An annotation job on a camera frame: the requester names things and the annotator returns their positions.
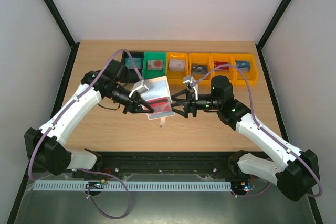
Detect green storage bin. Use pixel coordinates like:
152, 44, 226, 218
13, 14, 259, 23
142, 51, 166, 79

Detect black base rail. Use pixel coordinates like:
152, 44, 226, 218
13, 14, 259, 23
28, 151, 274, 183

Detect blue cards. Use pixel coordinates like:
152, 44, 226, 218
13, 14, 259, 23
141, 80, 170, 101

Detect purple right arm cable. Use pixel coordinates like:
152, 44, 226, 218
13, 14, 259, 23
191, 63, 323, 197

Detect white card in yellow bin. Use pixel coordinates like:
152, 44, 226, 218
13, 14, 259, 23
169, 59, 186, 72

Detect black frame post left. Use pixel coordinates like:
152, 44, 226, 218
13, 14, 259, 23
27, 0, 79, 50

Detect grey cards in bin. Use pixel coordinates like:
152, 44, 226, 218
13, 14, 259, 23
191, 63, 208, 76

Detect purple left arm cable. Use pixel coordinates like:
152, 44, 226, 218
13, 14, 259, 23
28, 48, 146, 182

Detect red card in bin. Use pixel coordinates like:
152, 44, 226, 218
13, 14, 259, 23
214, 61, 229, 72

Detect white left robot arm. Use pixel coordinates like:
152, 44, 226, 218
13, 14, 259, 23
24, 60, 154, 175

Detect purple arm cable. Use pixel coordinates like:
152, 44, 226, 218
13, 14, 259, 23
28, 48, 146, 182
191, 63, 323, 197

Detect yellow storage bin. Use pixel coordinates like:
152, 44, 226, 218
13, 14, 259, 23
165, 52, 189, 85
188, 52, 213, 80
211, 53, 236, 84
233, 54, 259, 86

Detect white slotted cable duct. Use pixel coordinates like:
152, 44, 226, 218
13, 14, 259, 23
33, 180, 231, 192

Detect red black-stripe credit card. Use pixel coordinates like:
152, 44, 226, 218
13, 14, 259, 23
147, 97, 171, 113

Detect red white card green bin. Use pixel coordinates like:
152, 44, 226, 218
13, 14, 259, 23
146, 60, 163, 71

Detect black storage bin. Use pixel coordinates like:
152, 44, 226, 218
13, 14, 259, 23
121, 51, 144, 83

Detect black frame post right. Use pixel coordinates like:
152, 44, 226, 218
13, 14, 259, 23
256, 0, 308, 48

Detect blue card in bin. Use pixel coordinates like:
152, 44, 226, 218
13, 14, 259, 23
236, 61, 250, 72

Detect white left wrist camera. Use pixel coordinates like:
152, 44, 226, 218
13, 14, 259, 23
129, 79, 151, 98

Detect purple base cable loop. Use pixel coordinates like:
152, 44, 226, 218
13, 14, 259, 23
86, 173, 132, 219

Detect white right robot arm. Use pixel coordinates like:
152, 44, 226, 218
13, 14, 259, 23
171, 76, 320, 201

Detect teal card in black bin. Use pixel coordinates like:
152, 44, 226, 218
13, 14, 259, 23
124, 57, 142, 69

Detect beige leather card holder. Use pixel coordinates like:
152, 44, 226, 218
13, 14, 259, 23
141, 76, 175, 128

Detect black frame post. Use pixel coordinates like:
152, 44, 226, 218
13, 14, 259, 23
27, 0, 79, 50
256, 0, 308, 48

